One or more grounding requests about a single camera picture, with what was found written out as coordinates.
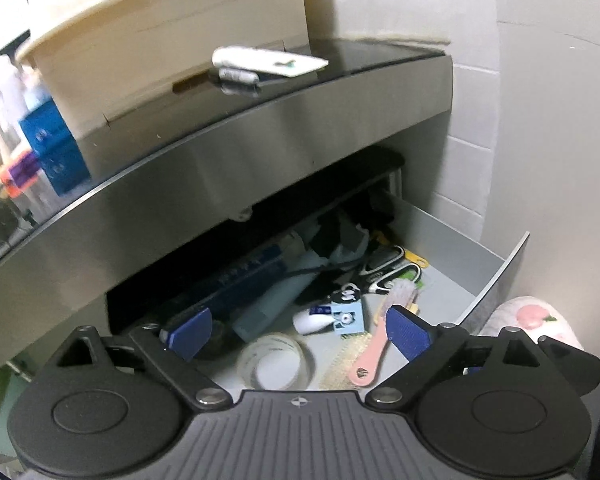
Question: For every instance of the grey vanity counter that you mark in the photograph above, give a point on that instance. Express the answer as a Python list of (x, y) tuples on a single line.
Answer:
[(230, 150)]

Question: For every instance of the blue carton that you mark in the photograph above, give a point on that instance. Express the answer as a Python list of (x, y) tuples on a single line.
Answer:
[(240, 280)]

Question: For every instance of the clear tape roll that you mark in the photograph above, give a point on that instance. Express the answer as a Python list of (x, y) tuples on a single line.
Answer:
[(252, 360)]

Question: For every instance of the beige dish rack with lid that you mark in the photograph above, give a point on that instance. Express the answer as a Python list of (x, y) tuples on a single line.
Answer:
[(170, 35)]

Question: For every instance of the white cream tube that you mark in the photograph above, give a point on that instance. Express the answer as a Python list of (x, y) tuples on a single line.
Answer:
[(272, 60)]

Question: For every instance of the small white bottle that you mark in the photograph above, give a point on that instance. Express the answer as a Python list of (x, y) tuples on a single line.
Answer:
[(307, 321)]

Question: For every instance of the pink floral slipper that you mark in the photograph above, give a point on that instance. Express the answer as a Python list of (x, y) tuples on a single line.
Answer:
[(530, 317)]

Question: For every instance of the purple and orange holder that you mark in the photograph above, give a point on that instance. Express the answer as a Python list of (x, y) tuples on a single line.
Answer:
[(17, 175)]

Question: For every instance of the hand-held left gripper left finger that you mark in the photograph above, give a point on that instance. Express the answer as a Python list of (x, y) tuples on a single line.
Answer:
[(195, 334)]

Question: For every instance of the grey crumpled cloth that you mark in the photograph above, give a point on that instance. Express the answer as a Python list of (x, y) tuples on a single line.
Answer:
[(352, 242)]

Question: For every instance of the green and yellow card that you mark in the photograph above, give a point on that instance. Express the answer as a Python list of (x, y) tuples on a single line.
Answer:
[(419, 265)]

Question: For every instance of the pink brush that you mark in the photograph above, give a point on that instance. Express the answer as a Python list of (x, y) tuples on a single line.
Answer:
[(377, 345)]

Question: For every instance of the tall white bottle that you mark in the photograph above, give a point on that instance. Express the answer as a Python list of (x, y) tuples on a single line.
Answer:
[(6, 77)]

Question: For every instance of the black drawer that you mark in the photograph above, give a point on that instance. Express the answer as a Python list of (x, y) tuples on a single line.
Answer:
[(460, 255)]

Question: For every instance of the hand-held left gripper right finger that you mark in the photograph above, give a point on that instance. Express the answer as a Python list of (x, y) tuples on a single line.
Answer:
[(406, 332)]

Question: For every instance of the blue toy block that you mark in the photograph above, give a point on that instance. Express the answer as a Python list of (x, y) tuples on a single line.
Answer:
[(349, 317)]

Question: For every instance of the wooden comb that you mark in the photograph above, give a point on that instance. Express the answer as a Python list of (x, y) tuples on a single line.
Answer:
[(347, 365)]

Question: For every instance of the light blue tube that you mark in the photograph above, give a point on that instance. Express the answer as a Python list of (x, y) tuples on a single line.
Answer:
[(275, 305)]

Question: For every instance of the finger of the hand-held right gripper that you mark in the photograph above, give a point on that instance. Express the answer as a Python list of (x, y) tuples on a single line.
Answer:
[(575, 367)]

